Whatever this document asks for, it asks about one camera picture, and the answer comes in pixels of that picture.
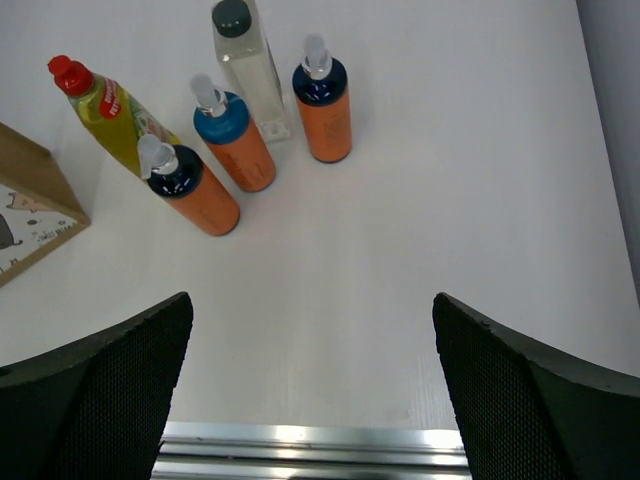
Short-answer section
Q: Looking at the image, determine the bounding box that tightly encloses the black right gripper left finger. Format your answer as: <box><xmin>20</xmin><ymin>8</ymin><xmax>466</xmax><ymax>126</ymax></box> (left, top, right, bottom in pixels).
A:
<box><xmin>1</xmin><ymin>292</ymin><xmax>193</xmax><ymax>479</ymax></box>

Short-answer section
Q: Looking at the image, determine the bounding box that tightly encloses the yellow liquid bottle red cap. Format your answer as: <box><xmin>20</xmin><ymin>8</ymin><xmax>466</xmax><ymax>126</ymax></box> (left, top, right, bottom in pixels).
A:
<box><xmin>48</xmin><ymin>55</ymin><xmax>180</xmax><ymax>177</ymax></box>

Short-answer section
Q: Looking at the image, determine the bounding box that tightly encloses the teal blue pump bottle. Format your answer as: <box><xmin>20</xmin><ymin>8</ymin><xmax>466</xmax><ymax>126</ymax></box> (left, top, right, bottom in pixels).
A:
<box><xmin>189</xmin><ymin>74</ymin><xmax>276</xmax><ymax>193</ymax></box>

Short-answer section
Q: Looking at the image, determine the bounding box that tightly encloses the canvas and burlap tote bag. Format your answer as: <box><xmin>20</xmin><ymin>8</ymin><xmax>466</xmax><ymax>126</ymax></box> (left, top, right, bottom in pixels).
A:
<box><xmin>1</xmin><ymin>125</ymin><xmax>90</xmax><ymax>285</ymax></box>

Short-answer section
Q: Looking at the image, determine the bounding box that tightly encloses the clear square bottle dark cap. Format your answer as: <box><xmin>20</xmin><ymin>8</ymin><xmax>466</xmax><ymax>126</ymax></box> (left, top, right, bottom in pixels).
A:
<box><xmin>211</xmin><ymin>0</ymin><xmax>291</xmax><ymax>143</ymax></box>

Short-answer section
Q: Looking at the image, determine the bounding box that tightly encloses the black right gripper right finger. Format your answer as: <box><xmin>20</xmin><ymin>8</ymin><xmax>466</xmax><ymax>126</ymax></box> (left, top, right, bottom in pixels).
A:
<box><xmin>432</xmin><ymin>293</ymin><xmax>639</xmax><ymax>479</ymax></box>

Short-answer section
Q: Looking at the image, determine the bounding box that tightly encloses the aluminium front rail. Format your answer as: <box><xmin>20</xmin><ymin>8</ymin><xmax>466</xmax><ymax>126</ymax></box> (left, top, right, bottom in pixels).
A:
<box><xmin>151</xmin><ymin>422</ymin><xmax>471</xmax><ymax>479</ymax></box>

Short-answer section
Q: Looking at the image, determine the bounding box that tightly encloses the dark blue pump bottle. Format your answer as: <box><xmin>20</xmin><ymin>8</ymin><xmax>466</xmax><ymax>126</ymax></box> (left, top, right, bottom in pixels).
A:
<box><xmin>137</xmin><ymin>134</ymin><xmax>241</xmax><ymax>236</ymax></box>
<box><xmin>292</xmin><ymin>34</ymin><xmax>352</xmax><ymax>164</ymax></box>

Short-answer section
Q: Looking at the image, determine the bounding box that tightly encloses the dark blue pump bottle front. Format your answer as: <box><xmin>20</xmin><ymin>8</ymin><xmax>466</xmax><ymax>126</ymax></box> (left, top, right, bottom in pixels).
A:
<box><xmin>292</xmin><ymin>34</ymin><xmax>352</xmax><ymax>164</ymax></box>

